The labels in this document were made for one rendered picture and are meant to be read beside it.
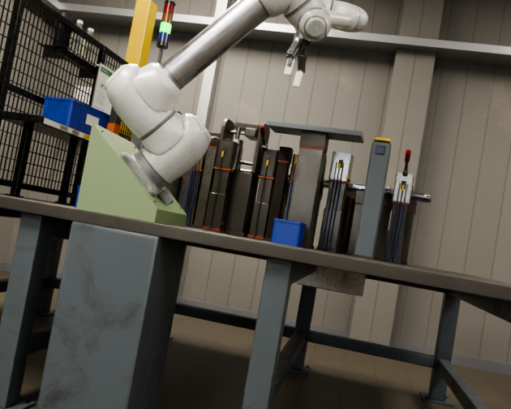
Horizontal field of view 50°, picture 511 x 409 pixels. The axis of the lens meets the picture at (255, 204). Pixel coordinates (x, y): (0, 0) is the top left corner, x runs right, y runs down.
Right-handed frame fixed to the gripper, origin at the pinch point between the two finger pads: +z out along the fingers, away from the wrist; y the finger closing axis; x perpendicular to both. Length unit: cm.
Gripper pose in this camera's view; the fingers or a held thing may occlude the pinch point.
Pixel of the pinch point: (292, 78)
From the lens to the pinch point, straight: 235.1
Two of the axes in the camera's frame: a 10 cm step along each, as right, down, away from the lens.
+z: -2.6, 9.6, -0.7
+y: 3.3, 1.6, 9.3
